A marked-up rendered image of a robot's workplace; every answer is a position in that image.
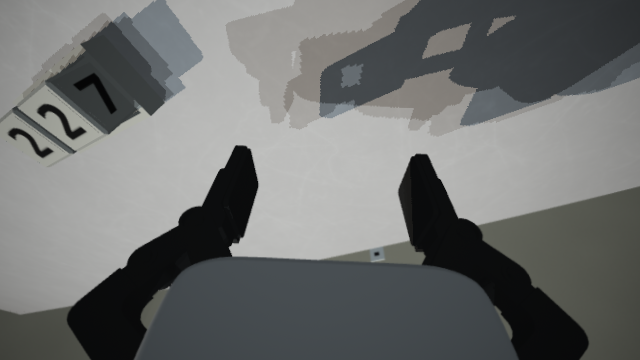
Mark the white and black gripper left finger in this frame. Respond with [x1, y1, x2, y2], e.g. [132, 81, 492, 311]
[67, 145, 258, 360]

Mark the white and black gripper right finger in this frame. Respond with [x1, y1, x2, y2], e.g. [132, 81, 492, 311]
[398, 154, 589, 360]

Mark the grey calendar digit cube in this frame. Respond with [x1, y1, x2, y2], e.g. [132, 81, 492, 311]
[0, 106, 77, 167]
[17, 60, 137, 151]

